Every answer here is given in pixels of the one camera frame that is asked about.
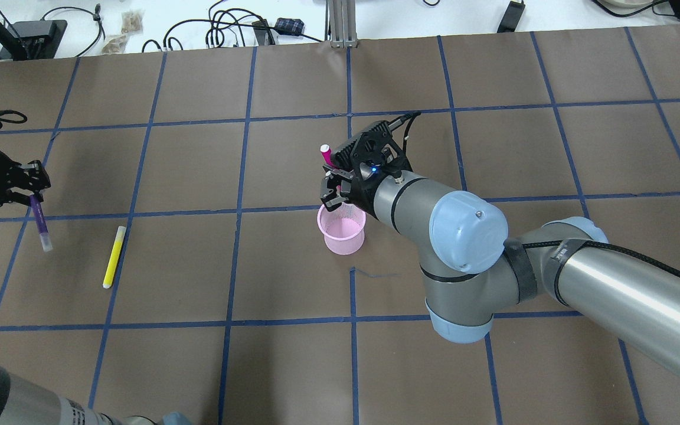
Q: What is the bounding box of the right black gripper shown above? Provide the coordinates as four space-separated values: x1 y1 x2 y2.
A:
319 155 388 214

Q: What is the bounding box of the pink marker pen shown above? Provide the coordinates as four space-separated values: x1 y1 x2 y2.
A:
319 143 337 171

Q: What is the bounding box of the purple marker pen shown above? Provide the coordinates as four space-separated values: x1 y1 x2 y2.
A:
29 192 53 253

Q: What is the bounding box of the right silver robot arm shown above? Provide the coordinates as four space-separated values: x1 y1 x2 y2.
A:
319 161 680 376

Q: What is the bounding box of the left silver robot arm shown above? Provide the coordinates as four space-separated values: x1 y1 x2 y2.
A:
0 367 189 424

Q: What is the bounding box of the pink mesh cup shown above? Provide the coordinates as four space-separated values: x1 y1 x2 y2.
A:
318 204 367 256

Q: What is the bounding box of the yellow marker pen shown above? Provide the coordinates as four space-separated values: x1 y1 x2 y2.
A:
102 226 127 289

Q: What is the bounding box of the small blue plaid device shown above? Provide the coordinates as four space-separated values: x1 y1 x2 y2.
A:
273 17 305 36

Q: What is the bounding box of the black power adapter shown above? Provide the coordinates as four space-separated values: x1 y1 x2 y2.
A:
496 1 526 33

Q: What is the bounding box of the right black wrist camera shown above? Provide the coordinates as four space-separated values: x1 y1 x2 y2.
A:
330 111 421 181

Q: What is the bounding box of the aluminium frame post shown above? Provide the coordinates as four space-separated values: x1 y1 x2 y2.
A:
325 1 358 48

